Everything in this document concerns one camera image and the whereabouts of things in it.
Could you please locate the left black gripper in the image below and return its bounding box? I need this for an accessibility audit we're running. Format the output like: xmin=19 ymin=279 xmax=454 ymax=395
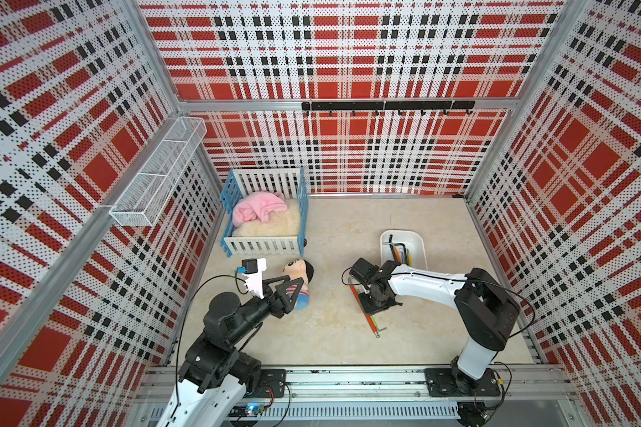
xmin=227 ymin=274 xmax=304 ymax=345

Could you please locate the red sleeve hex key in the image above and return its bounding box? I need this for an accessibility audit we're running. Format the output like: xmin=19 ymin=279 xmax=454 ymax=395
xmin=349 ymin=285 xmax=380 ymax=339

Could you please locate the black large hex key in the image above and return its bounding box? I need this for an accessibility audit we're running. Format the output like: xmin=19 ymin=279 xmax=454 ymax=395
xmin=388 ymin=240 xmax=409 ymax=266

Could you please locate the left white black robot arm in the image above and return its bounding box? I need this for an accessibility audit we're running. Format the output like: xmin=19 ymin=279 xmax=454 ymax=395
xmin=158 ymin=276 xmax=304 ymax=426

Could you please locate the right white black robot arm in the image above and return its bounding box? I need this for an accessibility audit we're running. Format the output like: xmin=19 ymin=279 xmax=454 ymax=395
xmin=348 ymin=258 xmax=521 ymax=384

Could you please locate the white plastic storage box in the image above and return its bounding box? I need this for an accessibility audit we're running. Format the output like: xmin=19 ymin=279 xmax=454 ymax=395
xmin=379 ymin=230 xmax=427 ymax=270

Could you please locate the plush doll striped hat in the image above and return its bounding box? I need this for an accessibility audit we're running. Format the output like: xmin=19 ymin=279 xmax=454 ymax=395
xmin=282 ymin=258 xmax=314 ymax=310

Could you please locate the cream fluffy mattress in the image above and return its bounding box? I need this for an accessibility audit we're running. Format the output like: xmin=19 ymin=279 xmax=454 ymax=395
xmin=231 ymin=199 xmax=301 ymax=238

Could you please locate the pink plush blanket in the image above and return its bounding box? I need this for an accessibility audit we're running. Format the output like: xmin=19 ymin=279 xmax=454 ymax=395
xmin=233 ymin=191 xmax=288 ymax=228

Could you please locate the blue white toy crib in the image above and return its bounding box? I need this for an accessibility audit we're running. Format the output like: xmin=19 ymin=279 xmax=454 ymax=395
xmin=220 ymin=167 xmax=309 ymax=257

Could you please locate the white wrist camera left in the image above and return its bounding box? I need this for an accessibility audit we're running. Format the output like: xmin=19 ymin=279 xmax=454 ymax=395
xmin=237 ymin=258 xmax=267 ymax=299

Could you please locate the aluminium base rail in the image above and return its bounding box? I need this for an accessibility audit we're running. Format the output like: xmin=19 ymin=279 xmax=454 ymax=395
xmin=128 ymin=362 xmax=588 ymax=426

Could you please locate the white wire mesh shelf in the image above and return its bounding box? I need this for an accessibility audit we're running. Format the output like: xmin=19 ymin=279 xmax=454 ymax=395
xmin=110 ymin=117 xmax=206 ymax=227

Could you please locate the black wall hook rail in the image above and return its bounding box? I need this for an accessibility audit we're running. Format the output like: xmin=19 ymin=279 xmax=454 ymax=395
xmin=301 ymin=100 xmax=476 ymax=113

